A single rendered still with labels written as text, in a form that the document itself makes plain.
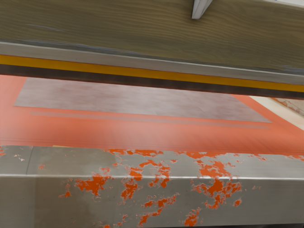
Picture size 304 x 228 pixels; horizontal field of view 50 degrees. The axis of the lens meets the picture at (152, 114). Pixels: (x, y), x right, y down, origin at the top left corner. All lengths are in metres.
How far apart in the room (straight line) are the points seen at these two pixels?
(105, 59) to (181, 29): 0.07
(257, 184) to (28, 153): 0.15
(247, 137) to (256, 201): 0.17
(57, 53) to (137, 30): 0.07
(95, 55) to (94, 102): 0.16
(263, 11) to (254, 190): 0.18
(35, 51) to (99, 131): 0.11
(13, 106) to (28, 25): 0.14
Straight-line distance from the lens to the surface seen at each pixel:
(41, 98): 0.43
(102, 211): 0.21
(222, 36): 0.32
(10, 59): 0.30
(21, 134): 0.32
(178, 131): 0.37
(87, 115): 0.38
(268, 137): 0.42
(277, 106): 0.59
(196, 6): 0.29
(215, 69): 0.31
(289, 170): 0.26
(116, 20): 0.29
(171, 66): 0.29
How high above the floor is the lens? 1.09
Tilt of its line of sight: 19 degrees down
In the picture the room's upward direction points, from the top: 9 degrees clockwise
